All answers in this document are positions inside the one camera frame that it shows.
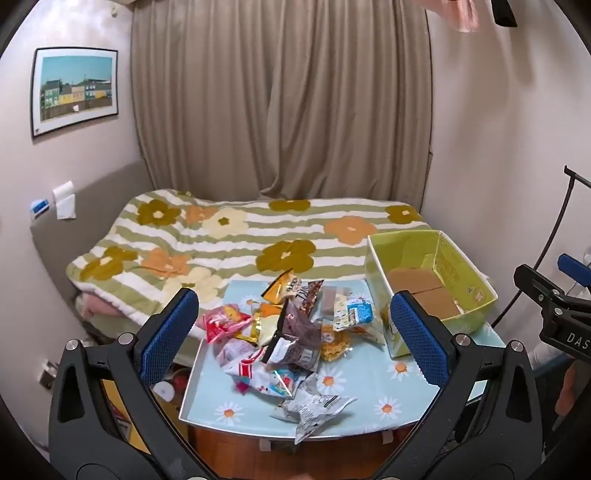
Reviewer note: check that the beige curtain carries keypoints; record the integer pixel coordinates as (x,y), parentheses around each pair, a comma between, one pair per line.
(281,97)

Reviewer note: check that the silver snack packet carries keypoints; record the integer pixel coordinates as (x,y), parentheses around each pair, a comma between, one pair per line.
(314,408)

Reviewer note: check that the brown striped white snack packet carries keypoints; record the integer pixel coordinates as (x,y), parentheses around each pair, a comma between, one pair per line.
(305,295)

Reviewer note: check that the white tape roll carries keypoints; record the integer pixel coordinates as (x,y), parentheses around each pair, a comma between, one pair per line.
(164,391)

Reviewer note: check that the white toilet paper roll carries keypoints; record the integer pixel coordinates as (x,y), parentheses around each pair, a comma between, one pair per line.
(64,198)

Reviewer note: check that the floral striped blanket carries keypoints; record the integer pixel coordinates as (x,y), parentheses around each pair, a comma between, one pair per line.
(240,240)

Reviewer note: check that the colourful cartoon snack packet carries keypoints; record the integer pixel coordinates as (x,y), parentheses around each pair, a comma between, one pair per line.
(282,384)

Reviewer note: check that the grey padded headboard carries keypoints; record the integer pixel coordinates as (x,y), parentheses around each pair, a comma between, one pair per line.
(83,217)

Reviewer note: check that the green yellow cardboard box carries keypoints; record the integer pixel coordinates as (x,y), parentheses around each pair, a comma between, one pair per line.
(418,288)

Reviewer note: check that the hanging pink cloth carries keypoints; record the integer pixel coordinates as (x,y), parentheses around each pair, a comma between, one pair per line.
(455,13)

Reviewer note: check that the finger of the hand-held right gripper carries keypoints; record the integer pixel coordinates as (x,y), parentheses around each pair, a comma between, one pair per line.
(572,266)
(535,281)

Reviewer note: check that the dark brown snack packet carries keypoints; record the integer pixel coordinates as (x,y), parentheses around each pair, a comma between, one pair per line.
(300,328)

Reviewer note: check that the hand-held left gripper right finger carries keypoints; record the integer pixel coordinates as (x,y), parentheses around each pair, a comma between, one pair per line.
(418,337)

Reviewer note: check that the daisy print tablecloth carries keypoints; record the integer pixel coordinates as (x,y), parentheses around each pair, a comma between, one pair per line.
(360,392)

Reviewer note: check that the translucent snack packet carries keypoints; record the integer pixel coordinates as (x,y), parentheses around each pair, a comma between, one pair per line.
(333,297)

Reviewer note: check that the clear waffle packet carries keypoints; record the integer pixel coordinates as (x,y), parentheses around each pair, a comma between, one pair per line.
(334,348)

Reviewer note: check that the blue white small object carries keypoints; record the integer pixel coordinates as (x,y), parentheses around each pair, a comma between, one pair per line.
(39,206)

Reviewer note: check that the red white snack packet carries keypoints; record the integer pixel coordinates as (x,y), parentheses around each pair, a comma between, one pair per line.
(244,369)

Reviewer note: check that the orange snack packet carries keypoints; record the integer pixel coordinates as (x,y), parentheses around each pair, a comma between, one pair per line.
(279,288)

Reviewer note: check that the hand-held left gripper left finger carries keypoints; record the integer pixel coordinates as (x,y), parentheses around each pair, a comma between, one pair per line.
(171,330)

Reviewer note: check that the framed houses picture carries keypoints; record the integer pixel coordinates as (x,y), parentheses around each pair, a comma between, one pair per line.
(74,90)

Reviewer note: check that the blue white snack packet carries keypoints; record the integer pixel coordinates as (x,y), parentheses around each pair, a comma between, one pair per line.
(355,314)

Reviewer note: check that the pink cloth under blanket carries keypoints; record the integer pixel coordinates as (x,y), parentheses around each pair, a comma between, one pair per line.
(97,307)

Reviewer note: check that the black white snack packet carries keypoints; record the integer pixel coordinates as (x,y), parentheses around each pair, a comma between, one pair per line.
(295,354)

